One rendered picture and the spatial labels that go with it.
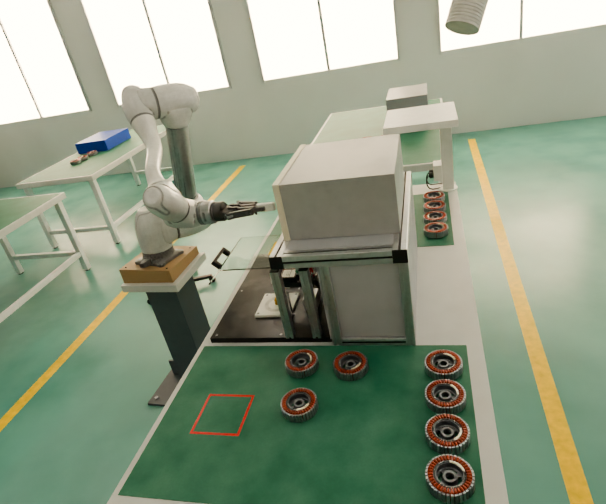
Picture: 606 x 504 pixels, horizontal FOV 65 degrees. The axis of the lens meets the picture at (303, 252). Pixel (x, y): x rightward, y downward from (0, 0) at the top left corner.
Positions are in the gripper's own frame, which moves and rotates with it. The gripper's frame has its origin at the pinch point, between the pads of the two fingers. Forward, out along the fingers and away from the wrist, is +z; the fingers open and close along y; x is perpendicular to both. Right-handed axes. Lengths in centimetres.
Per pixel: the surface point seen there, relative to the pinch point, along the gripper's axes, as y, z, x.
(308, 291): 24.2, 17.1, -21.6
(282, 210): 14.7, 11.3, 4.4
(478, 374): 39, 69, -44
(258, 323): 15.2, -8.5, -41.4
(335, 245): 20.0, 28.1, -7.2
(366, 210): 14.4, 38.6, 1.6
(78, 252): -168, -255, -97
